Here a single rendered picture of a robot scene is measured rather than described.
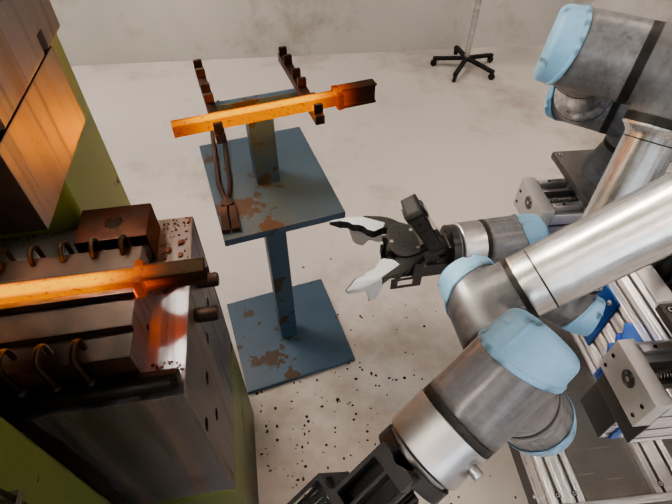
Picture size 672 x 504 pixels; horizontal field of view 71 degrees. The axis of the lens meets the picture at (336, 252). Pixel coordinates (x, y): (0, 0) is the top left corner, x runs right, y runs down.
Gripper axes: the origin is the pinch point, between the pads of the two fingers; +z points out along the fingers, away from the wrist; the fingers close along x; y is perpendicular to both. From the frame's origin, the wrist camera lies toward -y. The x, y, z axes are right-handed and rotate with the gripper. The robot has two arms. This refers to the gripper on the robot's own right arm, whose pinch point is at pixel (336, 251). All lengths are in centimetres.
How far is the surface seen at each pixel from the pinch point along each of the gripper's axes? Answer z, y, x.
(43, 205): 30.7, -24.3, -10.9
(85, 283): 37.5, -0.9, -0.6
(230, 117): 15.1, -3.6, 36.6
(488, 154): -112, 100, 147
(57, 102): 30.7, -27.9, 2.2
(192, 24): 48, 75, 290
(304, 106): -0.2, -2.8, 39.4
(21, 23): 30.7, -36.1, 2.6
